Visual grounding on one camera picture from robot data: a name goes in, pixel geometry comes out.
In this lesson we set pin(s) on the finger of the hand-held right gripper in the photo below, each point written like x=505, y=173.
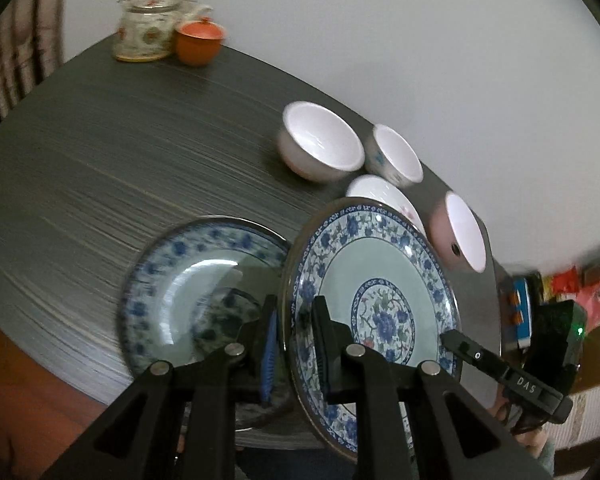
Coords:
x=480, y=356
x=522, y=415

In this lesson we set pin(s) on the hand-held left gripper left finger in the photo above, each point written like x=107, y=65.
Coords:
x=269, y=357

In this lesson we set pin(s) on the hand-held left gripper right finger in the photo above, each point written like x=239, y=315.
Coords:
x=325, y=355

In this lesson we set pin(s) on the blue floral plate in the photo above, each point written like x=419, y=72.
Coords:
x=380, y=280
x=190, y=270

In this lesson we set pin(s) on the large white bowl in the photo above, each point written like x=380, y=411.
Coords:
x=320, y=140

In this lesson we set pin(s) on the person's right forearm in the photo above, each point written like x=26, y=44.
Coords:
x=535, y=452

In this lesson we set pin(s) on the blue box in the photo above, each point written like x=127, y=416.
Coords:
x=522, y=305

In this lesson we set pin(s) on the red packaging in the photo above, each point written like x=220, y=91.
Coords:
x=570, y=285

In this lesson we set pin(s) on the pink bowl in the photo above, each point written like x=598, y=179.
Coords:
x=462, y=230

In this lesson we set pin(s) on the white dish with pink flower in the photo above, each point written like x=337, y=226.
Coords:
x=375, y=191

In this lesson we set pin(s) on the small floral white bowl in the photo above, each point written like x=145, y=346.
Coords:
x=397, y=152

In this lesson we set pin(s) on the orange lidded cup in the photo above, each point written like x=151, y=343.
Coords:
x=197, y=45

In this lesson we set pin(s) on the floral glass teapot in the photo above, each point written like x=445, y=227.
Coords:
x=145, y=30

